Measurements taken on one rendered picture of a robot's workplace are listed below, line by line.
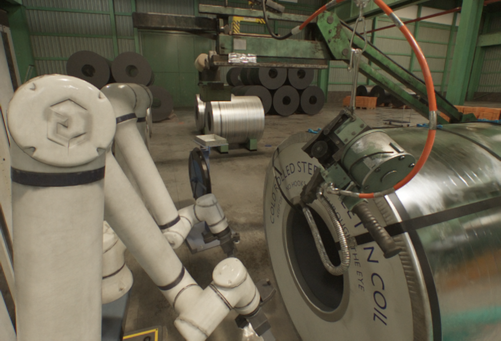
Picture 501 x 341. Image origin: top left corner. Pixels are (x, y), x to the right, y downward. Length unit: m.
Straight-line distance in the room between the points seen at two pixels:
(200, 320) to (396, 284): 0.58
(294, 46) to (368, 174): 1.17
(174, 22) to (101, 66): 10.64
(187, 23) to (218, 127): 4.39
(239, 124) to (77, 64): 8.07
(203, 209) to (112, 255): 0.39
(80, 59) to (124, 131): 11.31
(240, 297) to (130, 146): 0.62
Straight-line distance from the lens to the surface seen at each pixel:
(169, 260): 0.74
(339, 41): 1.80
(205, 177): 2.35
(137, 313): 2.24
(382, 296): 1.00
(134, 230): 0.65
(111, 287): 1.26
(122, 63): 11.98
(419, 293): 0.89
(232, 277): 0.71
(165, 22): 1.50
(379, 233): 0.66
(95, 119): 0.39
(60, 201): 0.42
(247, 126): 5.96
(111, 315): 1.23
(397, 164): 0.69
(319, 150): 0.81
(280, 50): 1.62
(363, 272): 1.03
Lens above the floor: 1.56
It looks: 15 degrees down
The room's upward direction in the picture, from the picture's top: straight up
